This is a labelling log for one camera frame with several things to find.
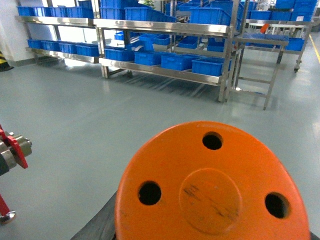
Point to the blue bin lower shelf middle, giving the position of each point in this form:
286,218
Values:
178,62

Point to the stainless steel side table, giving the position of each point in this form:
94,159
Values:
278,43

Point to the blue bin lower shelf right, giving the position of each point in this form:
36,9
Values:
211,66

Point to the blue bin upper shelf right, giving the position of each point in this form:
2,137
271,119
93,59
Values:
209,16

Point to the stainless steel shelf rack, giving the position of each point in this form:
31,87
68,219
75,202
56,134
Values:
124,35

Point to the orange cylinder cap 4680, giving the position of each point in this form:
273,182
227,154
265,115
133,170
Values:
205,180

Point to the yellow black striped bollard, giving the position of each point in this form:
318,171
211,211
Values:
4,65

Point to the red robot base part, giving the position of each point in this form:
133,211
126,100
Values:
14,148

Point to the blue bin shelf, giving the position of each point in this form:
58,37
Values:
178,62
211,66
209,16

